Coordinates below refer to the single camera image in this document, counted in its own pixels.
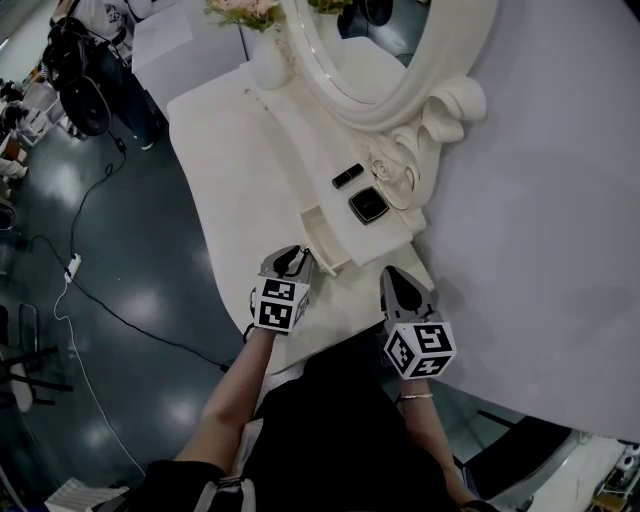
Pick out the white vase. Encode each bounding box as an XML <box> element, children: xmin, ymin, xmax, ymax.
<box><xmin>253</xmin><ymin>24</ymin><xmax>291</xmax><ymax>91</ymax></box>

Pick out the small white drawer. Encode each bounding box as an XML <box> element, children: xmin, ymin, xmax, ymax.
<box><xmin>299</xmin><ymin>203</ymin><xmax>359</xmax><ymax>276</ymax></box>

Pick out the black lipstick tube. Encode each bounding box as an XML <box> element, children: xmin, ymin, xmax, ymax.
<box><xmin>331</xmin><ymin>162</ymin><xmax>364</xmax><ymax>190</ymax></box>

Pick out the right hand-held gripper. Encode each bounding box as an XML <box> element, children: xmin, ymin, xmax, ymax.
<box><xmin>379</xmin><ymin>266</ymin><xmax>459</xmax><ymax>382</ymax></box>

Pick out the person's left forearm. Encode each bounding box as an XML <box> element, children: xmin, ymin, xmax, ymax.
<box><xmin>174</xmin><ymin>329</ymin><xmax>276</xmax><ymax>464</ymax></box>

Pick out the person's right forearm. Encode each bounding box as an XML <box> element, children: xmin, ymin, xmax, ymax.
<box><xmin>398</xmin><ymin>377</ymin><xmax>476</xmax><ymax>504</ymax></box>

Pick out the pink flower bouquet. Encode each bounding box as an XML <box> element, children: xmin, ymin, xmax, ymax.
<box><xmin>203</xmin><ymin>0</ymin><xmax>287</xmax><ymax>34</ymax></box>

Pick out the white cable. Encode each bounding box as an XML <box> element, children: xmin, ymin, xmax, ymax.
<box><xmin>53</xmin><ymin>279</ymin><xmax>147</xmax><ymax>479</ymax></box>

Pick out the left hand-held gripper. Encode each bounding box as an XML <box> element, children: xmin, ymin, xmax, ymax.
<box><xmin>248</xmin><ymin>244</ymin><xmax>315</xmax><ymax>335</ymax></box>

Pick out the white cabinet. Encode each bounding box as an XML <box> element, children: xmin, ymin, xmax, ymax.
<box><xmin>130</xmin><ymin>0</ymin><xmax>251</xmax><ymax>117</ymax></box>

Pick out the white ribbed panel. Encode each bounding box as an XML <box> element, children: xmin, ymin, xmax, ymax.
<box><xmin>44</xmin><ymin>477</ymin><xmax>131</xmax><ymax>512</ymax></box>

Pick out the oval mirror with white frame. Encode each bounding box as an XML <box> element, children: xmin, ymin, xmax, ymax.
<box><xmin>277</xmin><ymin>0</ymin><xmax>489</xmax><ymax>216</ymax></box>

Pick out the black square compact case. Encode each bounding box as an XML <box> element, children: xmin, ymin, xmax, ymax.
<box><xmin>348</xmin><ymin>186</ymin><xmax>392</xmax><ymax>227</ymax></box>

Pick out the person's black clothing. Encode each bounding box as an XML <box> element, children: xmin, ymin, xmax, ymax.
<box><xmin>144</xmin><ymin>334</ymin><xmax>496</xmax><ymax>512</ymax></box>

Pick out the blue chair with black legs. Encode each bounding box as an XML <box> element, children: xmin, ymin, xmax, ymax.
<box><xmin>452</xmin><ymin>409</ymin><xmax>581</xmax><ymax>501</ymax></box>

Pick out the white ornate dressing table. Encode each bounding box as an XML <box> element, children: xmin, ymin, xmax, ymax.
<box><xmin>166</xmin><ymin>0</ymin><xmax>489</xmax><ymax>386</ymax></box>

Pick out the black backpack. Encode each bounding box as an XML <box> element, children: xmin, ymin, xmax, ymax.
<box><xmin>42</xmin><ymin>17</ymin><xmax>109</xmax><ymax>91</ymax></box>

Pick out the black metal stool frame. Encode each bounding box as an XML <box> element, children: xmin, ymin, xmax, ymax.
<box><xmin>0</xmin><ymin>302</ymin><xmax>74</xmax><ymax>414</ymax></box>

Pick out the black round-back chair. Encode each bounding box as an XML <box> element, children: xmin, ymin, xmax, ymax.
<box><xmin>59</xmin><ymin>74</ymin><xmax>112</xmax><ymax>137</ymax></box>

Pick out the black cable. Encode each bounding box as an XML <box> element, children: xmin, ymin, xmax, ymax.
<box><xmin>27</xmin><ymin>234</ymin><xmax>231</xmax><ymax>372</ymax></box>
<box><xmin>69</xmin><ymin>134</ymin><xmax>127</xmax><ymax>259</ymax></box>

